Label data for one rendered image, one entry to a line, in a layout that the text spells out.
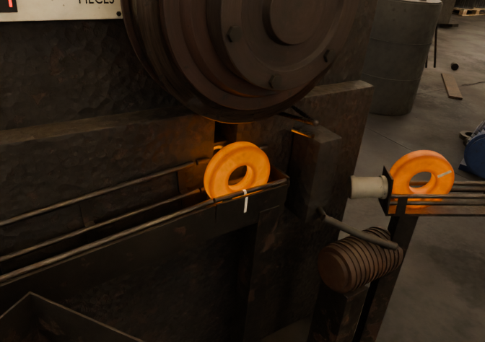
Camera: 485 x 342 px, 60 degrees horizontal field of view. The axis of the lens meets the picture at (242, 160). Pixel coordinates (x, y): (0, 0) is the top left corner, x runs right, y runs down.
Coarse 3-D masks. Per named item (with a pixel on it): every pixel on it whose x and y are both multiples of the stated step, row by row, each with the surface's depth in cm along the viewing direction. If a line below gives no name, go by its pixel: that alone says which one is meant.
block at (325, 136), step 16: (304, 128) 104; (320, 128) 105; (304, 144) 103; (320, 144) 99; (336, 144) 102; (304, 160) 104; (320, 160) 101; (336, 160) 105; (304, 176) 106; (320, 176) 104; (288, 192) 113; (304, 192) 107; (320, 192) 107; (288, 208) 114; (304, 208) 108
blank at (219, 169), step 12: (240, 144) 90; (252, 144) 92; (216, 156) 90; (228, 156) 88; (240, 156) 90; (252, 156) 92; (264, 156) 94; (216, 168) 88; (228, 168) 90; (252, 168) 93; (264, 168) 95; (204, 180) 91; (216, 180) 89; (252, 180) 95; (264, 180) 97; (216, 192) 91; (228, 192) 93
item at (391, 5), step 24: (384, 0) 310; (408, 0) 306; (432, 0) 320; (384, 24) 315; (408, 24) 309; (432, 24) 316; (384, 48) 321; (408, 48) 318; (384, 72) 328; (408, 72) 328; (384, 96) 336; (408, 96) 340
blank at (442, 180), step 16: (400, 160) 104; (416, 160) 102; (432, 160) 102; (400, 176) 104; (432, 176) 106; (448, 176) 104; (400, 192) 106; (416, 192) 107; (432, 192) 106; (448, 192) 106; (416, 208) 108
